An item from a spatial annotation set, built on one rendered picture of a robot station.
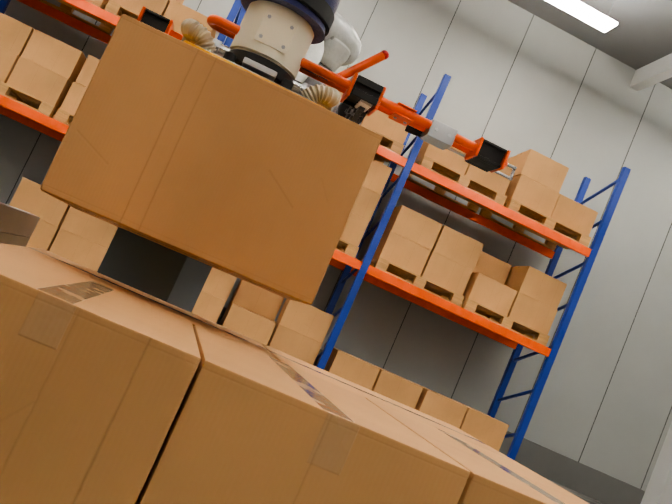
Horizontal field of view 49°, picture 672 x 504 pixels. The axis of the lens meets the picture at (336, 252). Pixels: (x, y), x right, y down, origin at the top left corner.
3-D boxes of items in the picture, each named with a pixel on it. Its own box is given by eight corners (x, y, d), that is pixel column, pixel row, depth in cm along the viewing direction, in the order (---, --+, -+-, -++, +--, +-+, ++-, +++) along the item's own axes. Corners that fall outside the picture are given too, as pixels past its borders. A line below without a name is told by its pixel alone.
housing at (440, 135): (427, 134, 180) (434, 117, 181) (418, 139, 187) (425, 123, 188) (452, 146, 182) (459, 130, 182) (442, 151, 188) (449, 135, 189)
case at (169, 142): (38, 189, 148) (122, 12, 152) (73, 207, 187) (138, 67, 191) (311, 305, 157) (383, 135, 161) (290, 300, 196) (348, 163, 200)
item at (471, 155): (474, 154, 182) (482, 136, 182) (463, 159, 189) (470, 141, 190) (503, 169, 183) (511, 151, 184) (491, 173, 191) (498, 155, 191)
